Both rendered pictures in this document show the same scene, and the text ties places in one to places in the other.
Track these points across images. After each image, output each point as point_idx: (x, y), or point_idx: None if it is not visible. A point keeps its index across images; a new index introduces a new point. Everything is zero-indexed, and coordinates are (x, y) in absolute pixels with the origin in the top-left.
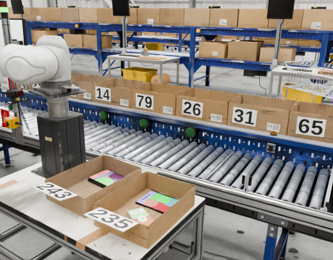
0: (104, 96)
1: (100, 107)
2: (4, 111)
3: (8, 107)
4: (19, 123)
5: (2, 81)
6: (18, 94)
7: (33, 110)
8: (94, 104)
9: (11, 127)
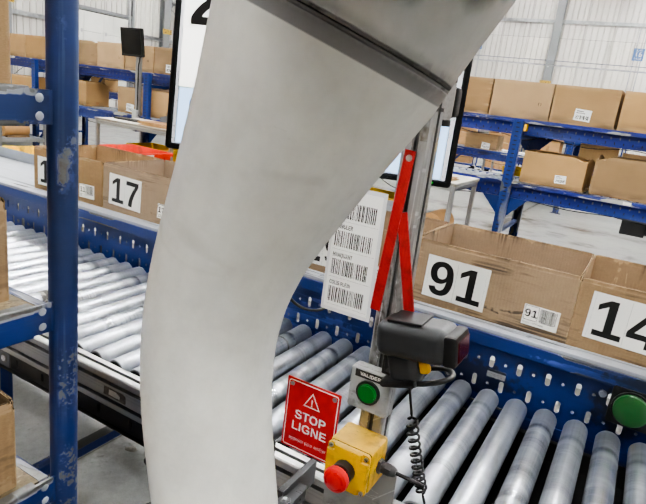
0: (635, 334)
1: (625, 377)
2: (311, 392)
3: (352, 386)
4: (400, 474)
5: (342, 264)
6: (460, 353)
7: (302, 333)
8: (589, 361)
9: (360, 491)
